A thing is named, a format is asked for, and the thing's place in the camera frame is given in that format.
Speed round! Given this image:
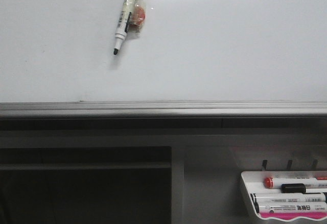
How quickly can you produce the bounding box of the white whiteboard marker black tip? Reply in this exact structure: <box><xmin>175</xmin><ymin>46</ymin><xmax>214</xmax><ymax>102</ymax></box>
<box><xmin>113</xmin><ymin>0</ymin><xmax>136</xmax><ymax>55</ymax></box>

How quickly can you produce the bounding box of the white marker tray pink trim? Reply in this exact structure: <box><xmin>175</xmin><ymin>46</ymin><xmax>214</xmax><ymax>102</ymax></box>
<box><xmin>241</xmin><ymin>171</ymin><xmax>326</xmax><ymax>223</ymax></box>

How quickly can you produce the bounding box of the white marker black end lower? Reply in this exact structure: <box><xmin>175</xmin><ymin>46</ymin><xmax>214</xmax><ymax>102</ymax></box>
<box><xmin>254</xmin><ymin>202</ymin><xmax>326</xmax><ymax>214</ymax></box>

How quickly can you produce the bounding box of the black capped marker in tray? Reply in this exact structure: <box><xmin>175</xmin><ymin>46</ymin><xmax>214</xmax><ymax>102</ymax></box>
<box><xmin>281</xmin><ymin>183</ymin><xmax>327</xmax><ymax>194</ymax></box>

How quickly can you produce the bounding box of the black hook right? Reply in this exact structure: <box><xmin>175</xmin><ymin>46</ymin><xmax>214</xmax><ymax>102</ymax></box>
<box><xmin>311</xmin><ymin>159</ymin><xmax>318</xmax><ymax>171</ymax></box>

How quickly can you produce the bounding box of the black hook middle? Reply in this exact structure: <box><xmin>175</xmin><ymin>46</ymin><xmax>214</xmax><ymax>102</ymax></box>
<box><xmin>286</xmin><ymin>159</ymin><xmax>293</xmax><ymax>171</ymax></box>

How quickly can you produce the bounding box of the red magnet taped to marker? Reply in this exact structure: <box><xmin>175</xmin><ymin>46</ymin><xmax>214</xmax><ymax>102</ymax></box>
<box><xmin>128</xmin><ymin>0</ymin><xmax>146</xmax><ymax>38</ymax></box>

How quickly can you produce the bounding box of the white marker black end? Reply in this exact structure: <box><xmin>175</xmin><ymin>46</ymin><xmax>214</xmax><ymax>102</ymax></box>
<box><xmin>254</xmin><ymin>202</ymin><xmax>326</xmax><ymax>214</ymax></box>
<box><xmin>250</xmin><ymin>192</ymin><xmax>326</xmax><ymax>204</ymax></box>

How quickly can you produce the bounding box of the black hook left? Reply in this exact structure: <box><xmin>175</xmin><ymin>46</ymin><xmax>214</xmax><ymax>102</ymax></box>
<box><xmin>261</xmin><ymin>160</ymin><xmax>268</xmax><ymax>171</ymax></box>

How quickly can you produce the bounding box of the white marker black end upper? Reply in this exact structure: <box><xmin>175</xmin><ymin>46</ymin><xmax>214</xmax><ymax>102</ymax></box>
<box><xmin>250</xmin><ymin>192</ymin><xmax>326</xmax><ymax>204</ymax></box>

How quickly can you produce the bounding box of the red capped marker in tray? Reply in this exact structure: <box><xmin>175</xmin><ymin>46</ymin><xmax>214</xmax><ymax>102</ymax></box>
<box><xmin>263</xmin><ymin>177</ymin><xmax>326</xmax><ymax>188</ymax></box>

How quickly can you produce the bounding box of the black hook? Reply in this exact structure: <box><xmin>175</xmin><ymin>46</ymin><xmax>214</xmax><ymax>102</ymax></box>
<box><xmin>311</xmin><ymin>159</ymin><xmax>318</xmax><ymax>171</ymax></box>
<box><xmin>286</xmin><ymin>159</ymin><xmax>293</xmax><ymax>171</ymax></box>
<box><xmin>261</xmin><ymin>160</ymin><xmax>268</xmax><ymax>171</ymax></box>

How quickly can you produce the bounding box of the white whiteboard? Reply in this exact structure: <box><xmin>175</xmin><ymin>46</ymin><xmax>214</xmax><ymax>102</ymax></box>
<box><xmin>1</xmin><ymin>0</ymin><xmax>326</xmax><ymax>103</ymax></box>

